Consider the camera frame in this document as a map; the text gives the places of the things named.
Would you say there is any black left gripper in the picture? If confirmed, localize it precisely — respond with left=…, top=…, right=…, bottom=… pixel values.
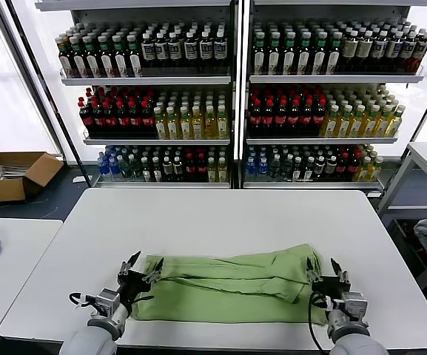
left=118, top=251, right=165, bottom=311

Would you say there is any cola bottle red cap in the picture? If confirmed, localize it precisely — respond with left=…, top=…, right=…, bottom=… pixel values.
left=287, top=97, right=301, bottom=135
left=300, top=97, right=315, bottom=135
left=313, top=97, right=327, bottom=135
left=261, top=97, right=276, bottom=135
left=275, top=97, right=289, bottom=135
left=78, top=96, right=95, bottom=135
left=249, top=97, right=263, bottom=135
left=336, top=151, right=349, bottom=181
left=186, top=149, right=198, bottom=182
left=347, top=151, right=360, bottom=181
left=129, top=100, right=143, bottom=136
left=91, top=100, right=106, bottom=136
left=196, top=149, right=207, bottom=182
left=116, top=101, right=130, bottom=136
left=141, top=101, right=155, bottom=136
left=104, top=101, right=118, bottom=136

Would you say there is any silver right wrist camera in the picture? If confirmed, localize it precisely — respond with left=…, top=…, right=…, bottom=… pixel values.
left=340, top=291, right=369, bottom=322

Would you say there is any white shelving unit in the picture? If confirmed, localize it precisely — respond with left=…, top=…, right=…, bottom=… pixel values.
left=35, top=0, right=242, bottom=190
left=241, top=0, right=427, bottom=192

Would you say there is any dark bottle green cap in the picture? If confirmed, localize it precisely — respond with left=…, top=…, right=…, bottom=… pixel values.
left=111, top=35, right=129, bottom=78
left=297, top=31, right=312, bottom=75
left=312, top=31, right=327, bottom=75
left=69, top=35, right=87, bottom=78
left=57, top=35, right=74, bottom=78
left=98, top=35, right=115, bottom=78
left=126, top=34, right=143, bottom=78
left=267, top=31, right=281, bottom=75
left=82, top=35, right=101, bottom=78
left=282, top=31, right=297, bottom=75
left=326, top=31, right=342, bottom=75
left=252, top=31, right=266, bottom=75

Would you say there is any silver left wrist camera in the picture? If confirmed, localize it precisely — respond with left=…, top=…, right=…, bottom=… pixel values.
left=95, top=288, right=121, bottom=317

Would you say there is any dark bottle cream label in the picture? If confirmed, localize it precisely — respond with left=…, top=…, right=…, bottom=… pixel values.
left=355, top=30, right=374, bottom=73
left=340, top=30, right=359, bottom=73

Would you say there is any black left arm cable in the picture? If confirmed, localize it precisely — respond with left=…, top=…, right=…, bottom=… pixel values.
left=68, top=291, right=99, bottom=314

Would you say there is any dark bottle white label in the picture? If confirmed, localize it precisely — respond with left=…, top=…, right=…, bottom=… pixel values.
left=369, top=30, right=389, bottom=73
left=213, top=30, right=228, bottom=68
left=184, top=31, right=199, bottom=68
left=383, top=30, right=403, bottom=73
left=141, top=32, right=156, bottom=68
left=154, top=32, right=169, bottom=68
left=397, top=30, right=418, bottom=73
left=198, top=31, right=214, bottom=68
left=168, top=31, right=184, bottom=68

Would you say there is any green polo shirt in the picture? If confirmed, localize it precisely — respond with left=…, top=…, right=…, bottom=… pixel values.
left=130, top=243, right=329, bottom=326

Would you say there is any white shelf board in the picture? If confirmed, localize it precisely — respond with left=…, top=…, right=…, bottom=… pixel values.
left=82, top=129, right=232, bottom=146
left=59, top=68, right=232, bottom=87
left=245, top=129, right=400, bottom=145
left=91, top=173, right=232, bottom=189
left=242, top=173, right=384, bottom=190
left=248, top=66, right=426, bottom=84
left=252, top=0, right=427, bottom=7
left=35, top=0, right=233, bottom=12

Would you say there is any metal rods bundle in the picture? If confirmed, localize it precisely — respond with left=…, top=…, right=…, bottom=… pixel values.
left=0, top=164, right=29, bottom=181

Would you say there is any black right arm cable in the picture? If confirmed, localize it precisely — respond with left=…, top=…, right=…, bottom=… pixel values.
left=308, top=291, right=332, bottom=354

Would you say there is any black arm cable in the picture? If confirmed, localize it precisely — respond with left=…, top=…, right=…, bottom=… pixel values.
left=308, top=291, right=332, bottom=354
left=68, top=291, right=99, bottom=314

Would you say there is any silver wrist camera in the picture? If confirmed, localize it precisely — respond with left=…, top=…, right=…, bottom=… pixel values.
left=340, top=291, right=369, bottom=322
left=95, top=288, right=121, bottom=317

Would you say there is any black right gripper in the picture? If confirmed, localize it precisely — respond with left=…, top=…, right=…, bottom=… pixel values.
left=305, top=257, right=352, bottom=302

